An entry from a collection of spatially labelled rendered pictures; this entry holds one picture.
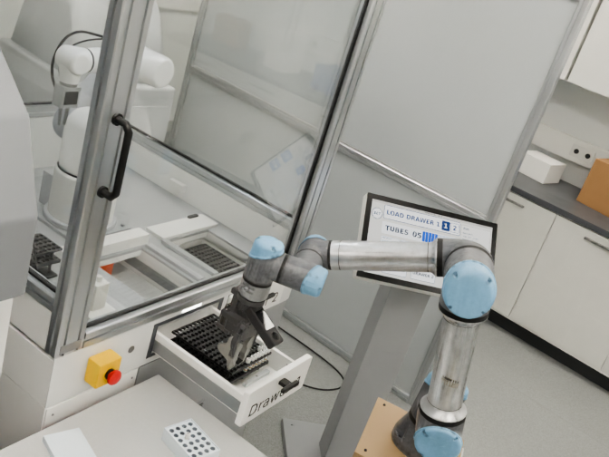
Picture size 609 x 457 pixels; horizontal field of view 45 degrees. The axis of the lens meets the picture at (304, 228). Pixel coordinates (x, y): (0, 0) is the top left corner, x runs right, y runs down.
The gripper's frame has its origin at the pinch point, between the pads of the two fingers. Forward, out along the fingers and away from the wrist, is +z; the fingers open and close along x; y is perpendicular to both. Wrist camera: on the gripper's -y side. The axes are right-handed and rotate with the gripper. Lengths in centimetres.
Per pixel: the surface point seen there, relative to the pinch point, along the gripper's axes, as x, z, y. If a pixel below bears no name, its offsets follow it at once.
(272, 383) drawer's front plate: -5.3, 2.6, -8.8
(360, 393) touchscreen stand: -98, 54, -5
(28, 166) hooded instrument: 71, -63, 6
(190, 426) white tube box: 11.8, 15.0, 0.5
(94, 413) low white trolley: 24.3, 19.0, 20.8
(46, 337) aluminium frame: 36.0, -2.8, 30.2
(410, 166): -180, -14, 39
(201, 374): 2.5, 7.3, 7.6
